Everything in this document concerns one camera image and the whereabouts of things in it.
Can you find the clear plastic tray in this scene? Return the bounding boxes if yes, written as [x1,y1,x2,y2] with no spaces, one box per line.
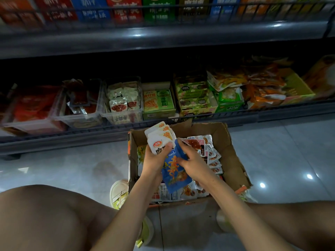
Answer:
[102,77,144,125]
[0,85,68,135]
[55,78,108,129]

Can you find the person's left forearm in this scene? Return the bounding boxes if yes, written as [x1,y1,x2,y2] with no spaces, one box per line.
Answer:
[91,172,163,251]

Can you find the handful of blue snack packets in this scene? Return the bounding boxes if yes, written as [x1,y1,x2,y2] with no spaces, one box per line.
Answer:
[145,121,193,194]

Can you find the person's left leg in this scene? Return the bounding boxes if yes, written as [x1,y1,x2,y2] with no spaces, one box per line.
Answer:
[0,184,137,251]

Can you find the person's right shoe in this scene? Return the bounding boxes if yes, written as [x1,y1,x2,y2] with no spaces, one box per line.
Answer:
[216,191,260,233]

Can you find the green orange display carton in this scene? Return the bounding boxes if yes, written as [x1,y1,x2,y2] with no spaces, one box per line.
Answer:
[141,82,179,121]

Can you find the green snack packets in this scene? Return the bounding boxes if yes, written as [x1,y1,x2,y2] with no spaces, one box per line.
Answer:
[212,86,246,113]

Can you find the pile of orange yellow packets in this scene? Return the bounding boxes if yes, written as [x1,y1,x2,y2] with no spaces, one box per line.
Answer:
[207,57,294,110]

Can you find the grey metal store shelf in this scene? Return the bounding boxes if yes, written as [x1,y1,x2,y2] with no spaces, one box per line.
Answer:
[0,0,335,157]

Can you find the person's left hand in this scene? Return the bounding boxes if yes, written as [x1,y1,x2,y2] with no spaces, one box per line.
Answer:
[141,143,174,179]

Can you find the lime green display tray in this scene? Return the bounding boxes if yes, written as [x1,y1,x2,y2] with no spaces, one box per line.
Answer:
[277,70,316,106]

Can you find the person's leg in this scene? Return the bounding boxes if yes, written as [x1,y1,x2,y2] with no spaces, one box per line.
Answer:
[0,184,137,251]
[246,201,335,251]

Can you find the person's left shoe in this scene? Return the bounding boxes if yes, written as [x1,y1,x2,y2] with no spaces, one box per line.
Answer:
[109,179,155,248]

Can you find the person's right hand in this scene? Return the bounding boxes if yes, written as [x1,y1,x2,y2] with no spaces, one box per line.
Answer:
[175,138,216,187]

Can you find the pile of red snack packets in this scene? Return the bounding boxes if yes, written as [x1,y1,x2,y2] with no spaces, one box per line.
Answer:
[13,87,61,123]

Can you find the person's shoe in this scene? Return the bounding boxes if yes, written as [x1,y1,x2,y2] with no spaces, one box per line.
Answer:
[216,191,260,233]
[109,179,155,248]

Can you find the person's right forearm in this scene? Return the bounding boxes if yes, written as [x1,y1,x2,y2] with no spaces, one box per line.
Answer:
[201,177,294,251]

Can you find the brown cardboard box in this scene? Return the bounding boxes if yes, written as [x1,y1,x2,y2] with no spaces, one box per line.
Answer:
[127,120,253,207]

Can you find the person's right leg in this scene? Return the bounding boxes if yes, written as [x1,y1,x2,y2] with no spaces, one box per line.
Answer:
[246,201,335,251]

